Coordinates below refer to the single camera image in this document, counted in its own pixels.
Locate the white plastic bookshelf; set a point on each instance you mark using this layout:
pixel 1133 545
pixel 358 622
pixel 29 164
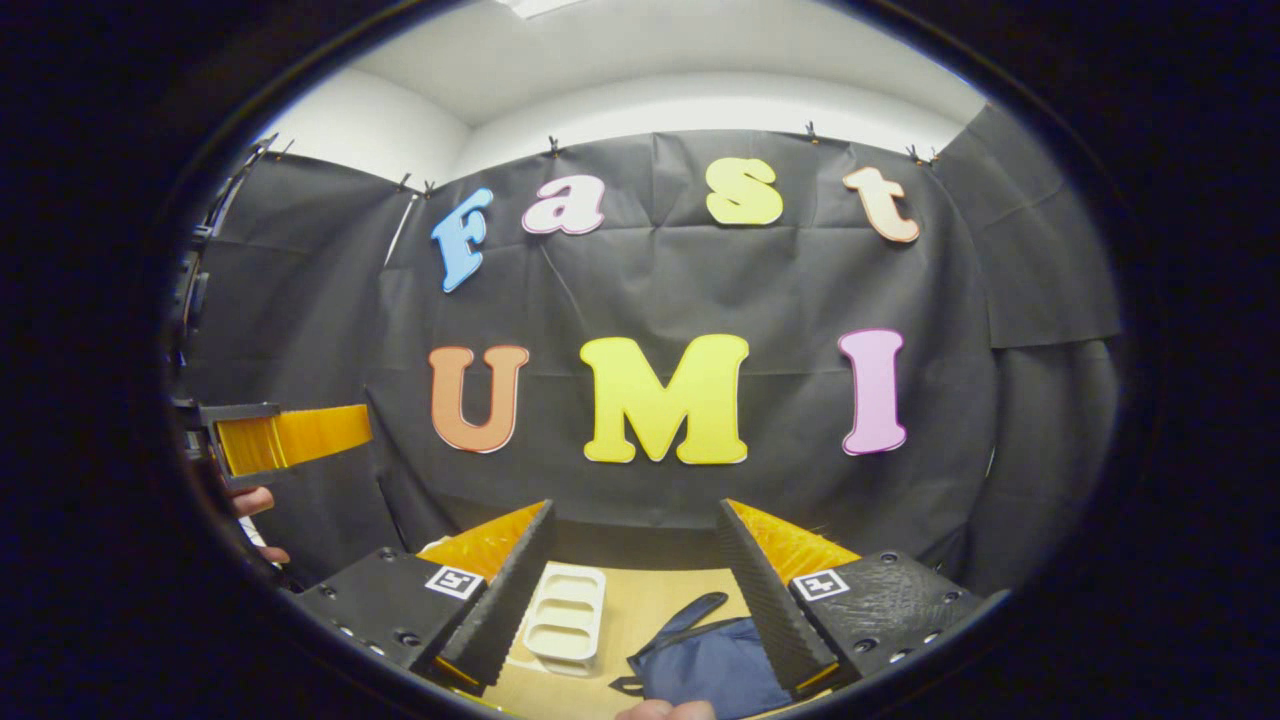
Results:
pixel 565 615

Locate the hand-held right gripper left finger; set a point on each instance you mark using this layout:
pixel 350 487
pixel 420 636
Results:
pixel 500 610

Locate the dark blue schoolbag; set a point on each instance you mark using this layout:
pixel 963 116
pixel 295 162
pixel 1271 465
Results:
pixel 710 665

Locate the black backdrop cloth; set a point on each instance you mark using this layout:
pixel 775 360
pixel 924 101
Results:
pixel 700 290

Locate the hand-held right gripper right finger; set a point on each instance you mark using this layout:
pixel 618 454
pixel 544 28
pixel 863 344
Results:
pixel 770 600

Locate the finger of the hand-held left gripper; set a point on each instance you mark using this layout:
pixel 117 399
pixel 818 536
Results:
pixel 290 438

